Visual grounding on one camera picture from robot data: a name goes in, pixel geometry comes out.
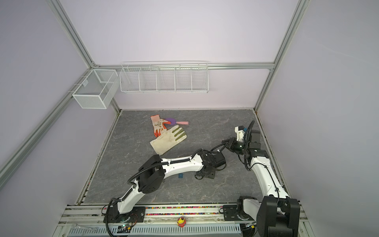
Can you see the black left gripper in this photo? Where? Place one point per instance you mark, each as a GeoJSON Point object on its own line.
{"type": "Point", "coordinates": [212, 176]}

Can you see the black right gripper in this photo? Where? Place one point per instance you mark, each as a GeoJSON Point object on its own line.
{"type": "Point", "coordinates": [231, 146]}

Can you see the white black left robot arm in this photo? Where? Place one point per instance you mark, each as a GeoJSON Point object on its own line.
{"type": "Point", "coordinates": [150, 176]}

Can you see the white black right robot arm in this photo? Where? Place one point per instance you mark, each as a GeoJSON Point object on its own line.
{"type": "Point", "coordinates": [277, 215]}

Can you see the cream green work glove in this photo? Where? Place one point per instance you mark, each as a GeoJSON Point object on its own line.
{"type": "Point", "coordinates": [168, 140]}

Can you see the red emergency stop button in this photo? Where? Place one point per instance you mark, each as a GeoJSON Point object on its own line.
{"type": "Point", "coordinates": [181, 222]}

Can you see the red white work glove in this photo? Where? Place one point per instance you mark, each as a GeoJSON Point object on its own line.
{"type": "Point", "coordinates": [159, 125]}

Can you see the small white mesh basket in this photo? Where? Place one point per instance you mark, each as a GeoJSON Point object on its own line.
{"type": "Point", "coordinates": [97, 89]}

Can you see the purple trowel pink handle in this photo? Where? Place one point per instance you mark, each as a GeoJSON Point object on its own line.
{"type": "Point", "coordinates": [172, 121]}

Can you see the long white wire basket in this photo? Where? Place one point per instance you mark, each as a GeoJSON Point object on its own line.
{"type": "Point", "coordinates": [164, 76]}

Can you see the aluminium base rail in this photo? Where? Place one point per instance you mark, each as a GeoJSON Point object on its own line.
{"type": "Point", "coordinates": [158, 220]}

